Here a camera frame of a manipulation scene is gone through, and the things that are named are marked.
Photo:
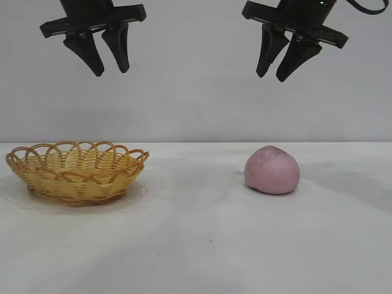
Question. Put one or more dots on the yellow woven wicker basket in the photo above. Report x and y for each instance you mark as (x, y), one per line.
(76, 180)

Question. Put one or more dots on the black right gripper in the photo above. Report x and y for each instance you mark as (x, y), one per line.
(294, 12)

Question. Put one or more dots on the pink peach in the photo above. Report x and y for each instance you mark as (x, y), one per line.
(272, 171)

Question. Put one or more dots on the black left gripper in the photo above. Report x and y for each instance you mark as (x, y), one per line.
(92, 13)

